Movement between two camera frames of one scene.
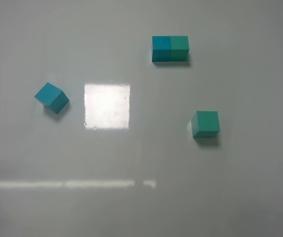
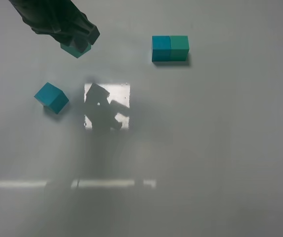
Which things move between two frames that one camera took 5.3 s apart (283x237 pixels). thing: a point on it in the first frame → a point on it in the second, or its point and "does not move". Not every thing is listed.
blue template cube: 161,48 does not move
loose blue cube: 53,98 does not move
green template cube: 180,48 does not move
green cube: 205,124 → 73,51
